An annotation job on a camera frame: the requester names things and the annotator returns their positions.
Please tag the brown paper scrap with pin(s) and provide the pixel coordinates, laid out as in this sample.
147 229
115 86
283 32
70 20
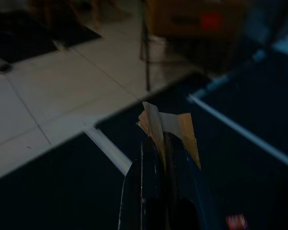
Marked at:
172 122

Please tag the brown cardboard rubbish box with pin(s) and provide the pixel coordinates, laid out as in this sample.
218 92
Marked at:
182 21

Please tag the black floor mat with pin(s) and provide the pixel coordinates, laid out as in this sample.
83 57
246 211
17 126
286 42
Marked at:
26 36

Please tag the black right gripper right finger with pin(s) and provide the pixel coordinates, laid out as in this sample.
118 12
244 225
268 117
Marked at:
189 182

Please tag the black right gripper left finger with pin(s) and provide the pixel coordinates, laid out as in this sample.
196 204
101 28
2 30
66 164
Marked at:
134 187

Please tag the black folding chair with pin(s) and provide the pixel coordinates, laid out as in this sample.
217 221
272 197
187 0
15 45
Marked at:
147 72

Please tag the white tape strip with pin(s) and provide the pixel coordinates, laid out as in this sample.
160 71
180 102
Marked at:
110 148
242 130

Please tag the dark blue carpet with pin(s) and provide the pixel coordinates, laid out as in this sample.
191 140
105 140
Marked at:
62 191

